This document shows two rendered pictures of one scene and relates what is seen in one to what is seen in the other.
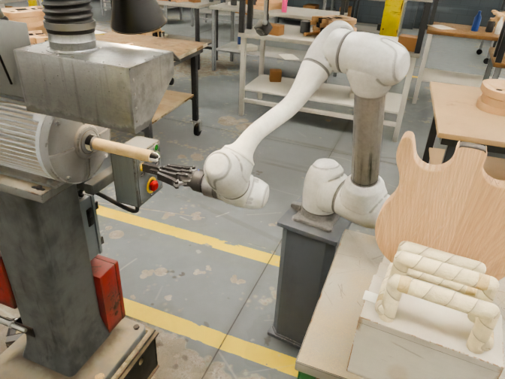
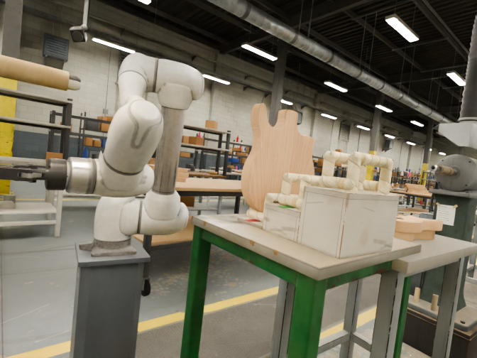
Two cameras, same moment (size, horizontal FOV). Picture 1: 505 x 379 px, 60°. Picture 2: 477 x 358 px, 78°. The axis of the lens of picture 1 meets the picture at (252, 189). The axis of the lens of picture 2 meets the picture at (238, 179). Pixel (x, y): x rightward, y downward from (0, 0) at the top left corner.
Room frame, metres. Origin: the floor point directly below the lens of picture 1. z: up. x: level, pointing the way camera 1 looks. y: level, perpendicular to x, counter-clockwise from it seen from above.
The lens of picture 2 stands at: (0.51, 0.55, 1.14)
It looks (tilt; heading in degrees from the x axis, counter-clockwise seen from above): 3 degrees down; 300
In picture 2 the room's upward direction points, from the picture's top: 6 degrees clockwise
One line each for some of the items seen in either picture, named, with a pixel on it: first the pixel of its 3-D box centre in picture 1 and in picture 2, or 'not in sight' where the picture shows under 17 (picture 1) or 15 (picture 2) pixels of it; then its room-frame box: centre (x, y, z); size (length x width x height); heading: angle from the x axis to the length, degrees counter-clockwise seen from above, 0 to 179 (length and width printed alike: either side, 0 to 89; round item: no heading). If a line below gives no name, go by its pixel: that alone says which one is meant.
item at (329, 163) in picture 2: (397, 275); (327, 172); (0.72, -0.32, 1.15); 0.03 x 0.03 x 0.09
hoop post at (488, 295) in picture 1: (482, 301); (360, 175); (0.66, -0.48, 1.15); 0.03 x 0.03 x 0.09
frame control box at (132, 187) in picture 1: (119, 177); not in sight; (1.37, 0.49, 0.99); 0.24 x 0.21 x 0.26; 70
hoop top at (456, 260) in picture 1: (440, 257); (304, 179); (0.84, -0.46, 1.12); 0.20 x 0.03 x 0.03; 66
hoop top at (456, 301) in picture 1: (441, 296); (372, 160); (0.62, -0.37, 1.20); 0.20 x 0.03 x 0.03; 66
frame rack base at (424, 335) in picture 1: (421, 344); (348, 219); (0.66, -0.38, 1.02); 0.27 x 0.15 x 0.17; 67
